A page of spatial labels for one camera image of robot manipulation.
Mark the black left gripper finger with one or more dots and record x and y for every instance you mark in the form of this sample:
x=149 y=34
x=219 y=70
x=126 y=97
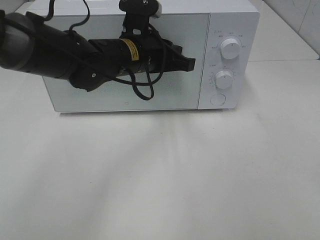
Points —
x=182 y=63

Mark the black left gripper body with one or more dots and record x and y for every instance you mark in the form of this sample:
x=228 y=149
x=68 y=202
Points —
x=147 y=48

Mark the white microwave door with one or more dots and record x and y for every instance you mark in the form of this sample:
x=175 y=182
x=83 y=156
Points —
x=174 y=91

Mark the white timer knob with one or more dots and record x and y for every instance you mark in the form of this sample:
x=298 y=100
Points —
x=223 y=79

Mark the round door release button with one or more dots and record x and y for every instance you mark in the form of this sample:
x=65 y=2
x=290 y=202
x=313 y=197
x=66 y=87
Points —
x=218 y=99

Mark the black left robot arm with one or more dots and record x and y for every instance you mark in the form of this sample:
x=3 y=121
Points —
x=29 y=45

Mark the white microwave oven body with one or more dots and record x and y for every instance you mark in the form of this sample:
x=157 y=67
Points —
x=227 y=18

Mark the upper white power knob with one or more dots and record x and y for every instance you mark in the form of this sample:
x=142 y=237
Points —
x=230 y=48

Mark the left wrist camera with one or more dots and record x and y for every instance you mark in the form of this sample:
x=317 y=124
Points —
x=148 y=8

